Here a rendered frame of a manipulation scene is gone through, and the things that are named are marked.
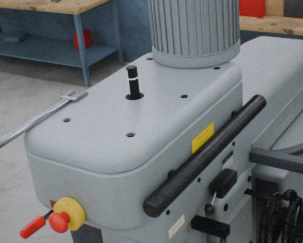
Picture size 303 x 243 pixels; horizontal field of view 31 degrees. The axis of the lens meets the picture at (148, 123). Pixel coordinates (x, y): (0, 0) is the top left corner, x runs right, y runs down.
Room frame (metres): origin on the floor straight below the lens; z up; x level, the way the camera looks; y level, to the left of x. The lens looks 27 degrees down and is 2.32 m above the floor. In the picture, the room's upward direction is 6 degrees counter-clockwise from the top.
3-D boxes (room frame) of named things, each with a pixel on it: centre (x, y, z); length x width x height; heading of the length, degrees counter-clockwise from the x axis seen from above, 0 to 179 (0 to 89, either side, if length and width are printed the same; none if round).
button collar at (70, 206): (0.80, 0.16, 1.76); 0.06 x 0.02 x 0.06; 54
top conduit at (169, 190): (0.92, -0.12, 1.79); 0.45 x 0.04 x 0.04; 144
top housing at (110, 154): (0.99, 0.01, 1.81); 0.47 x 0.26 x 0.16; 144
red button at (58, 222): (0.78, 0.17, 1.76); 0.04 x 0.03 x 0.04; 54
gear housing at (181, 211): (1.02, -0.01, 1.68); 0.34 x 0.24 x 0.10; 144
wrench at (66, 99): (0.92, 0.20, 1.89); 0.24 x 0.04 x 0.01; 146
